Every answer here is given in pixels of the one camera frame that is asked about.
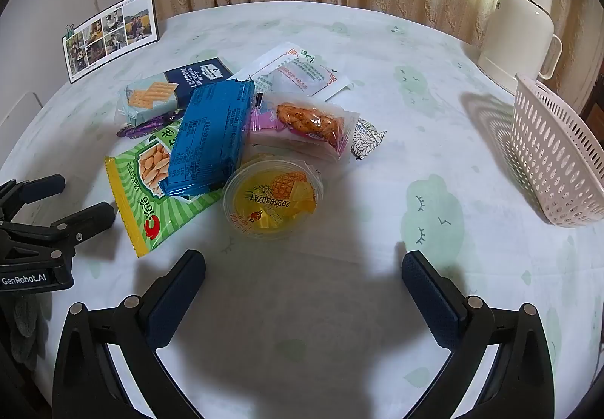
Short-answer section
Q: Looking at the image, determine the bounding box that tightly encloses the navy snack box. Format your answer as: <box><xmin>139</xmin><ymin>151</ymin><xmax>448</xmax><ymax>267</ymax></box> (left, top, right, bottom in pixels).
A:
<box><xmin>163</xmin><ymin>57</ymin><xmax>235</xmax><ymax>105</ymax></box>

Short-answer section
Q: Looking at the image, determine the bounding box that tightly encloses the blue snack packet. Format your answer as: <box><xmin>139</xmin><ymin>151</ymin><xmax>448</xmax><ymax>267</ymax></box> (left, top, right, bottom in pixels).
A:
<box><xmin>158</xmin><ymin>78</ymin><xmax>256</xmax><ymax>198</ymax></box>

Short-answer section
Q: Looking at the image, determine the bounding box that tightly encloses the white plastic mesh basket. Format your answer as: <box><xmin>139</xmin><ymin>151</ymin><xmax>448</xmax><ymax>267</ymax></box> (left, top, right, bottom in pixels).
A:
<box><xmin>507</xmin><ymin>73</ymin><xmax>604</xmax><ymax>228</ymax></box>

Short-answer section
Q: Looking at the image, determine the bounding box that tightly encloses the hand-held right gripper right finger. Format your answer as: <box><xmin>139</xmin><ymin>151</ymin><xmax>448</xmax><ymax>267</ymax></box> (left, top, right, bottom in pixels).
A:
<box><xmin>401</xmin><ymin>250</ymin><xmax>555</xmax><ymax>419</ymax></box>

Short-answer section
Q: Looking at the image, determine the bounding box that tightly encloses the cream thermos jug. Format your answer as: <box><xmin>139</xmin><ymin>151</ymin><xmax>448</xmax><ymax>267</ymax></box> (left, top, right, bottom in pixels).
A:
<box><xmin>478</xmin><ymin>0</ymin><xmax>563</xmax><ymax>94</ymax></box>

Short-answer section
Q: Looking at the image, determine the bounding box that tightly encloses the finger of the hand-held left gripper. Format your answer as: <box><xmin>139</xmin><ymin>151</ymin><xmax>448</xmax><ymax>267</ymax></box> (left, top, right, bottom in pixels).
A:
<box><xmin>0</xmin><ymin>201</ymin><xmax>117</xmax><ymax>260</ymax></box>
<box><xmin>0</xmin><ymin>174</ymin><xmax>67</xmax><ymax>218</ymax></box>

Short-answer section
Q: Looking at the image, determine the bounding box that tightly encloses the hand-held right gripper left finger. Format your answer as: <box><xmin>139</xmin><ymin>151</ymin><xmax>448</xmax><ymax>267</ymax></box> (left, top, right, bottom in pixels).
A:
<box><xmin>52</xmin><ymin>249</ymin><xmax>207</xmax><ymax>419</ymax></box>

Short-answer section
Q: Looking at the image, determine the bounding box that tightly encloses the white sachet red border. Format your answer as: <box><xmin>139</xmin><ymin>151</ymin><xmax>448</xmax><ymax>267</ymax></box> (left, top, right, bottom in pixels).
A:
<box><xmin>271</xmin><ymin>51</ymin><xmax>365</xmax><ymax>99</ymax></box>

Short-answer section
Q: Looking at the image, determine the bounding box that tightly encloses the silver patterned wrapper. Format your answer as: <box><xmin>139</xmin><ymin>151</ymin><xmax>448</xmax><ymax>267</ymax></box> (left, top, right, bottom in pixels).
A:
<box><xmin>349</xmin><ymin>118</ymin><xmax>388</xmax><ymax>161</ymax></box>

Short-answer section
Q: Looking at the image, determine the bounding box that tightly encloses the white chair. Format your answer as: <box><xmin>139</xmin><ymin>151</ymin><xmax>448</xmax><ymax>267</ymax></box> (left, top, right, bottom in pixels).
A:
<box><xmin>0</xmin><ymin>91</ymin><xmax>44</xmax><ymax>133</ymax></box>

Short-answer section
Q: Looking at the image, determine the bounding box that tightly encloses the orange snack packet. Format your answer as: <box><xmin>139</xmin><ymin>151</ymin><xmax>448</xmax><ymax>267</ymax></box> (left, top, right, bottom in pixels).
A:
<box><xmin>264</xmin><ymin>93</ymin><xmax>358</xmax><ymax>152</ymax></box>

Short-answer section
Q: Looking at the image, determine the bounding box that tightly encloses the grey fuzzy cloth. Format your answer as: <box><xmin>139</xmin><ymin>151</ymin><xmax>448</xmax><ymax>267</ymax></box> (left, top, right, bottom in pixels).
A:
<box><xmin>0</xmin><ymin>291</ymin><xmax>52</xmax><ymax>375</ymax></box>

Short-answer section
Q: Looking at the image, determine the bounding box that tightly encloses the pineapple jelly cup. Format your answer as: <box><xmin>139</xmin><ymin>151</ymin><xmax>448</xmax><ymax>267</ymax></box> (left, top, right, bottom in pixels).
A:
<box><xmin>223</xmin><ymin>154</ymin><xmax>325</xmax><ymax>238</ymax></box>

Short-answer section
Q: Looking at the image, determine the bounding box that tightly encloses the green snack bag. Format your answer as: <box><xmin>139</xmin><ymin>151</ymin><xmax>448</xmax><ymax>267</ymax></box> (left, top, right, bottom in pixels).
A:
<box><xmin>104</xmin><ymin>119</ymin><xmax>227</xmax><ymax>258</ymax></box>

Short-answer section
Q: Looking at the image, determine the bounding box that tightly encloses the photo collage card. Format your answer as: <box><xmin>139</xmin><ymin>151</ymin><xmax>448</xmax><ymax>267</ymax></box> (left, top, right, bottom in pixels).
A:
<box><xmin>62</xmin><ymin>0</ymin><xmax>160</xmax><ymax>84</ymax></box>

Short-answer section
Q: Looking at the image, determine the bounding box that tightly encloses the purple candy wrapper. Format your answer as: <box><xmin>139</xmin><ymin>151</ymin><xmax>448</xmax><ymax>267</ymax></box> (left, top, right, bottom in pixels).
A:
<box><xmin>117</xmin><ymin>110</ymin><xmax>185</xmax><ymax>139</ymax></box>

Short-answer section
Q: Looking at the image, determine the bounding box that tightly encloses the teal cracker packet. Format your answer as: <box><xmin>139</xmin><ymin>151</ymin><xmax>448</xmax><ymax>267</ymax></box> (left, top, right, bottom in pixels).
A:
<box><xmin>116</xmin><ymin>74</ymin><xmax>182</xmax><ymax>127</ymax></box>

